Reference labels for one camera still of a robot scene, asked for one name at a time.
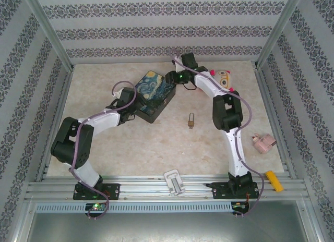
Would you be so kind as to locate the aluminium frame post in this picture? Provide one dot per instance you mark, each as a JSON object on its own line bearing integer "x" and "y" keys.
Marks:
{"x": 280, "y": 30}
{"x": 49, "y": 33}

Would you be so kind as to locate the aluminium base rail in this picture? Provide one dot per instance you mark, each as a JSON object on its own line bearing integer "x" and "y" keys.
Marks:
{"x": 146, "y": 187}

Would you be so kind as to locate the starry night print box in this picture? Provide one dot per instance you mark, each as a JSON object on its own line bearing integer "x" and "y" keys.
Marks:
{"x": 154, "y": 90}

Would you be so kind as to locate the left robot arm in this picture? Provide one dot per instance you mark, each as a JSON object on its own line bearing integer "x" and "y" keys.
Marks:
{"x": 62, "y": 148}

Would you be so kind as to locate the small circuit board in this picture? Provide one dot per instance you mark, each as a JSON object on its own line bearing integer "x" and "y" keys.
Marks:
{"x": 238, "y": 206}
{"x": 96, "y": 207}

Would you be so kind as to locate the pink and white plush toy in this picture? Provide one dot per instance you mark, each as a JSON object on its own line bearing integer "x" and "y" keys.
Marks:
{"x": 224, "y": 79}

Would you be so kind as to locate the aluminium side rail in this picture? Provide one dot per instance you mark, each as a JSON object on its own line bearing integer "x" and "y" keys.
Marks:
{"x": 60, "y": 106}
{"x": 272, "y": 111}

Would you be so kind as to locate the small brass padlock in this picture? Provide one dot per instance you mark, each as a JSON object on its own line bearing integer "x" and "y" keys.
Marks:
{"x": 191, "y": 124}

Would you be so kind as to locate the yellow plastic block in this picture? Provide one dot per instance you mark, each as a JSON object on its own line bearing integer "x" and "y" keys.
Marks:
{"x": 274, "y": 181}

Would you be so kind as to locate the white plastic clamp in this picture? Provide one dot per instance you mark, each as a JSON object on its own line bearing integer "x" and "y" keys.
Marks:
{"x": 172, "y": 176}

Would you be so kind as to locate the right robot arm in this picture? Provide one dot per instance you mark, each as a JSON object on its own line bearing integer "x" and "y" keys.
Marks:
{"x": 227, "y": 114}

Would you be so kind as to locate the pink plastic toy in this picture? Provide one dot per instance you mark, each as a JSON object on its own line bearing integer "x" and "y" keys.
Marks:
{"x": 264, "y": 144}

